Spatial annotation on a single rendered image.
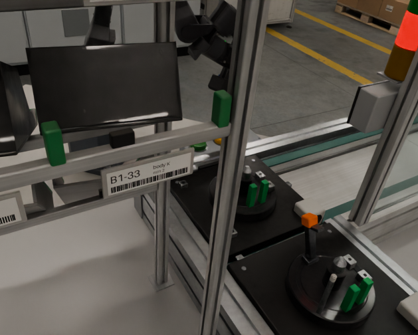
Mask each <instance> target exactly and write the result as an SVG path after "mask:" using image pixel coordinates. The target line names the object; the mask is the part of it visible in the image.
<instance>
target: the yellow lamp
mask: <svg viewBox="0 0 418 335"><path fill-rule="evenodd" d="M414 55H415V51H411V50H408V49H404V48H401V47H399V46H397V45H396V44H395V43H394V45H393V48H392V51H391V54H390V56H389V59H388V62H387V65H386V67H385V70H384V73H385V75H386V76H388V77H390V78H392V79H394V80H398V81H404V80H405V77H406V75H407V72H408V70H409V67H410V65H411V62H412V60H413V57H414Z"/></svg>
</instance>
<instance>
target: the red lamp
mask: <svg viewBox="0 0 418 335"><path fill-rule="evenodd" d="M395 44H396V45H397V46H399V47H401V48H404V49H408V50H411V51H416V50H417V47H418V15H415V14H412V13H410V12H409V11H408V10H406V12H405V16H404V18H403V21H402V24H401V26H400V29H399V32H398V34H397V37H396V40H395Z"/></svg>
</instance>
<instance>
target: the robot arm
mask: <svg viewBox="0 0 418 335"><path fill-rule="evenodd" d="M112 8H113V5H110V6H98V7H95V8H94V13H93V15H94V16H93V18H92V21H91V23H90V26H89V28H88V31H87V34H86V37H85V40H84V44H83V45H113V44H114V43H115V40H116V32H115V30H114V29H110V23H111V21H110V19H111V15H112ZM236 13H237V9H236V8H235V7H234V6H232V5H231V4H229V3H228V2H226V1H225V0H220V2H219V3H218V6H217V7H216V8H215V10H214V11H213V12H212V14H211V15H210V16H209V17H208V16H207V15H194V13H193V11H192V9H191V7H190V6H189V3H188V2H187V1H176V2H175V33H176V35H177V37H178V39H179V40H180V41H181V42H183V43H192V44H191V45H189V46H188V53H189V54H190V56H191V57H192V58H193V59H194V60H197V59H198V57H199V56H200V55H201V54H202V55H204V56H206V57H207V58H209V59H211V60H212V61H214V62H216V63H217V64H220V65H221V66H223V69H222V71H221V73H220V74H219V75H218V76H217V75H215V74H213V75H212V77H211V80H210V81H209V84H208V87H209V88H210V89H211V90H214V91H218V90H225V91H226V92H227V87H228V81H229V70H230V64H231V53H232V47H233V40H232V43H231V44H230V43H228V42H227V41H225V40H223V39H222V38H221V37H219V36H217V35H216V34H217V33H218V34H219V35H221V36H222V37H224V36H226V37H230V36H232V38H233V36H234V30H235V19H236Z"/></svg>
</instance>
